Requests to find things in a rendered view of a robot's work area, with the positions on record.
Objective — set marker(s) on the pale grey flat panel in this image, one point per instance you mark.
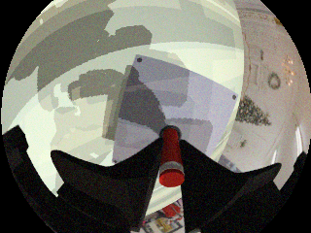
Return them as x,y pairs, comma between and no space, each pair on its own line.
161,95

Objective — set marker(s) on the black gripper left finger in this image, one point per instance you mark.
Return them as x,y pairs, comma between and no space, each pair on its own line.
128,185

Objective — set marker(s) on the dark red peg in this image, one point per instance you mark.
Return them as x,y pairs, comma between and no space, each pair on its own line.
171,171

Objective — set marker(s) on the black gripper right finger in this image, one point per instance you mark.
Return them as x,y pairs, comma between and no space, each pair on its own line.
209,188

